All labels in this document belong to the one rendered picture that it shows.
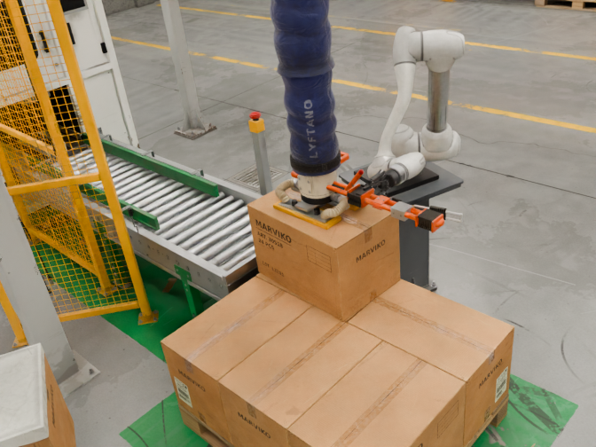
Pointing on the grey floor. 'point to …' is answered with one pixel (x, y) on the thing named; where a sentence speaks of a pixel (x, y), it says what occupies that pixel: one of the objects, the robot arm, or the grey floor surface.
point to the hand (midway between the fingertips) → (364, 196)
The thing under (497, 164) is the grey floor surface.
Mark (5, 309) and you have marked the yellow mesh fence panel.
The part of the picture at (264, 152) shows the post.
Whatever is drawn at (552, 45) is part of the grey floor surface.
